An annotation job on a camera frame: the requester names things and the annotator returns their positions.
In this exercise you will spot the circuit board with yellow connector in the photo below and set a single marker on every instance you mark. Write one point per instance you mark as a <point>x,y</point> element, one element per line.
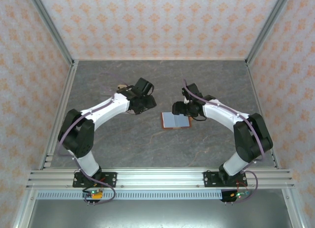
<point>94,194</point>

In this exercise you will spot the grey metal shelf panel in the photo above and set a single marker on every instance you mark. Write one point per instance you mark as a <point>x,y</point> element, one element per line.
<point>160,213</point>

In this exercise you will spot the aluminium table side rail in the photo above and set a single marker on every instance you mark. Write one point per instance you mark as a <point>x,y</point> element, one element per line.
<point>61,109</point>
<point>261,109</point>

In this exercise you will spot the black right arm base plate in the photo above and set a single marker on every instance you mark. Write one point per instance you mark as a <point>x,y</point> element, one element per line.
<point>209,178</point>

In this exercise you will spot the clear acrylic tray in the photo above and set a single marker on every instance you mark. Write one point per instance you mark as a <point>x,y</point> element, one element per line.
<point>105,91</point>

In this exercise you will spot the tan wooden block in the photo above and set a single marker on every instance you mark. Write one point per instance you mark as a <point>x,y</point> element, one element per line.
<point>120,86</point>

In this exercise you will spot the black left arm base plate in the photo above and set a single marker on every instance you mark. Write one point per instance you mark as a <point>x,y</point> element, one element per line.
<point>112,178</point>

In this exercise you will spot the circuit board with blue light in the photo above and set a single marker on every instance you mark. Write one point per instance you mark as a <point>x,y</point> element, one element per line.
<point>238,194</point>

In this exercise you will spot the aluminium frame post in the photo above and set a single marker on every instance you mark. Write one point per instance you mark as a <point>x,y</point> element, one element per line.
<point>292,208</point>
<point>267,26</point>
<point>24,208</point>
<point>51,26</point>

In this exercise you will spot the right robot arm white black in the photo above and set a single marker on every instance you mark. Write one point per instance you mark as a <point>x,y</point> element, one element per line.
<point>251,137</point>

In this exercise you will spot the aluminium mounting rail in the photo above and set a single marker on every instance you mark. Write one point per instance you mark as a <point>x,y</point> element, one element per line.
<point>160,180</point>

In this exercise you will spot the aluminium lower frame post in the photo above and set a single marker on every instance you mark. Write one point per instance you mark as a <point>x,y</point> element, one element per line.
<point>24,208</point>
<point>292,208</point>

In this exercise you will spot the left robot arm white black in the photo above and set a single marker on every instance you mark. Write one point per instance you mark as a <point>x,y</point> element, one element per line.
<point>76,137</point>

